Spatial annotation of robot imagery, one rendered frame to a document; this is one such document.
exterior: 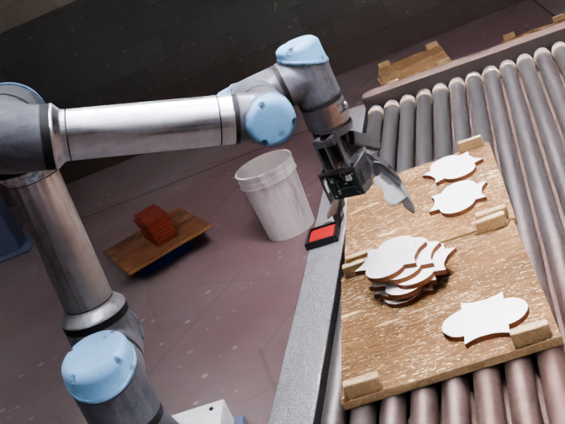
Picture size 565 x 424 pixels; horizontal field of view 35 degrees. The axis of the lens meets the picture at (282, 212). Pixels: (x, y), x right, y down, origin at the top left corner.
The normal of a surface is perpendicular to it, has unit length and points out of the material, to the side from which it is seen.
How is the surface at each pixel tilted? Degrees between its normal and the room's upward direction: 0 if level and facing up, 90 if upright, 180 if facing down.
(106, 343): 7
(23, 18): 90
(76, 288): 89
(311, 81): 93
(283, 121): 89
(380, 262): 0
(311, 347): 0
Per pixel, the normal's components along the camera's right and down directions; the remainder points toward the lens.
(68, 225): 0.68, 0.05
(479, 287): -0.39, -0.85
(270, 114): 0.18, 0.30
